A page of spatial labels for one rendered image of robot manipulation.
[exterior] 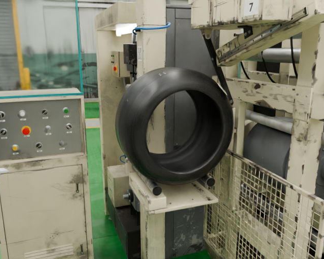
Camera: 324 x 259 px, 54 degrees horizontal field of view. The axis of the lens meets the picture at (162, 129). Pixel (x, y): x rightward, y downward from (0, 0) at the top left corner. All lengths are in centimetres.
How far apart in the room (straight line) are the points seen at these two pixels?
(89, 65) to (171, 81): 897
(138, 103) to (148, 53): 43
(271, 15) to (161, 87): 50
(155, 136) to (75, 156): 53
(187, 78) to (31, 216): 129
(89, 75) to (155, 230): 859
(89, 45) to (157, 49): 866
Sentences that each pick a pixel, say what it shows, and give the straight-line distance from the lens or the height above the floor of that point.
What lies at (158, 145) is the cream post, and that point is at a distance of 181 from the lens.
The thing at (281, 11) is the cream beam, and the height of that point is 167.
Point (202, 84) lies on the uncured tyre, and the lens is 142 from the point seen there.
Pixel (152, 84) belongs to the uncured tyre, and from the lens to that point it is 136.
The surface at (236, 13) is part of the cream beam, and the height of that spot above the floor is 168.
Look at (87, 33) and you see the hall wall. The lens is 1035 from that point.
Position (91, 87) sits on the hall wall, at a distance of 1034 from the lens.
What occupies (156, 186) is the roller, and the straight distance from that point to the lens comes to 147.
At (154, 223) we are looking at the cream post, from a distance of 200.
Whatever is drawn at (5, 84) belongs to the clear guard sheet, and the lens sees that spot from 194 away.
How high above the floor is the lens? 154
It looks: 14 degrees down
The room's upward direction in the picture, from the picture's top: straight up
